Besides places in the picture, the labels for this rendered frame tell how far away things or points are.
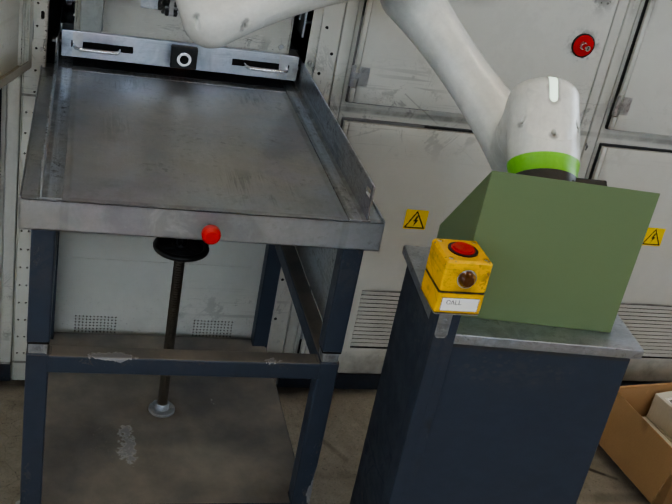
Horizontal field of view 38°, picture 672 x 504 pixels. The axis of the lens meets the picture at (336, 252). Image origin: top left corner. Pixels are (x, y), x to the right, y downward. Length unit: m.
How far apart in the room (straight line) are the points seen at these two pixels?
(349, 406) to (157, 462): 0.73
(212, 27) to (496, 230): 0.62
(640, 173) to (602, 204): 1.06
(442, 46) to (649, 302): 1.24
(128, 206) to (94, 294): 0.89
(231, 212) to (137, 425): 0.73
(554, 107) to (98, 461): 1.17
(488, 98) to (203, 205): 0.62
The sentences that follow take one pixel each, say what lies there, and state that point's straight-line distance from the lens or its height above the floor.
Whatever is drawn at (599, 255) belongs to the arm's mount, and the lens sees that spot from 1.70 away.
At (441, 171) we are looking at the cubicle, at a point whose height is 0.69.
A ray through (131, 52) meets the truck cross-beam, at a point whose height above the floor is 0.89.
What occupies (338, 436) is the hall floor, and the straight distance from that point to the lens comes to 2.59.
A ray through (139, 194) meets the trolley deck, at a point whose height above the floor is 0.85.
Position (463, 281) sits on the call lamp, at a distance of 1.54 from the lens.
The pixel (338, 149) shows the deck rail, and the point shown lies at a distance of 1.94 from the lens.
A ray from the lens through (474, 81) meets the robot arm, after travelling 1.97.
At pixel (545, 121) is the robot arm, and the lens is 1.76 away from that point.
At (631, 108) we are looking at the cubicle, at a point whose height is 0.91.
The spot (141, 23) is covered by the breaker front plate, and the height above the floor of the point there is 0.96.
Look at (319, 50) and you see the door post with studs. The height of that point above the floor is 0.95.
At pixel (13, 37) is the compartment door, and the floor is 0.91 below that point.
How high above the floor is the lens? 1.55
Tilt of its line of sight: 26 degrees down
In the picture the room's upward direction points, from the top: 11 degrees clockwise
